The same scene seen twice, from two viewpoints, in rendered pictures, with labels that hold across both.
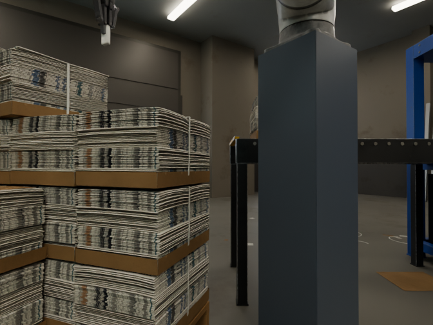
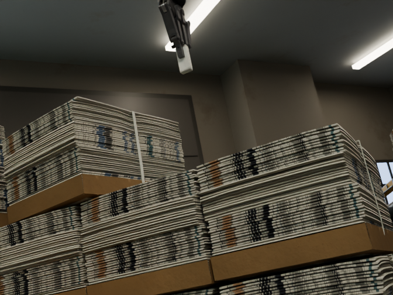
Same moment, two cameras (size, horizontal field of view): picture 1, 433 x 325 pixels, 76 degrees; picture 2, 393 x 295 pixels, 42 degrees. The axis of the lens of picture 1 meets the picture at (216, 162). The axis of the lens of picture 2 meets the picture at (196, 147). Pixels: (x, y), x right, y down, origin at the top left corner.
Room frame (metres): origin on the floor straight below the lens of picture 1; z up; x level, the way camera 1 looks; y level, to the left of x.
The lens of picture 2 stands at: (-0.11, 0.34, 0.57)
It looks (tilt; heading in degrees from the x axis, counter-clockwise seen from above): 17 degrees up; 5
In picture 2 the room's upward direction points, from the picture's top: 11 degrees counter-clockwise
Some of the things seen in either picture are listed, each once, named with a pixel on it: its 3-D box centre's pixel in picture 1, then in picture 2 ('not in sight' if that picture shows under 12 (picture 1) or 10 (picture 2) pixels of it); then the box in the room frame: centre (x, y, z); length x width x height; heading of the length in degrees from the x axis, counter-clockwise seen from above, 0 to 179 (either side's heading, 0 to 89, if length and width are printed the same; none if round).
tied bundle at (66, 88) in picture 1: (46, 98); (99, 171); (1.13, 0.70, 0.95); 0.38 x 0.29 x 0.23; 149
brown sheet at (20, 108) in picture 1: (47, 118); (104, 203); (1.14, 0.69, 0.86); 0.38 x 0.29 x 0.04; 149
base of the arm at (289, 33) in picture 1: (310, 44); not in sight; (0.82, -0.28, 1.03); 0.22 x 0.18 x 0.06; 126
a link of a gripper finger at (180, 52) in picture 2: (101, 25); (178, 47); (1.02, 0.43, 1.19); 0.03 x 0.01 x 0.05; 160
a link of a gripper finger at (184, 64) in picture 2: (105, 35); (183, 58); (1.03, 0.42, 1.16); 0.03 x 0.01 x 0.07; 70
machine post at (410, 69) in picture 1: (415, 151); not in sight; (2.05, -1.48, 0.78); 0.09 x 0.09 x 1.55; 0
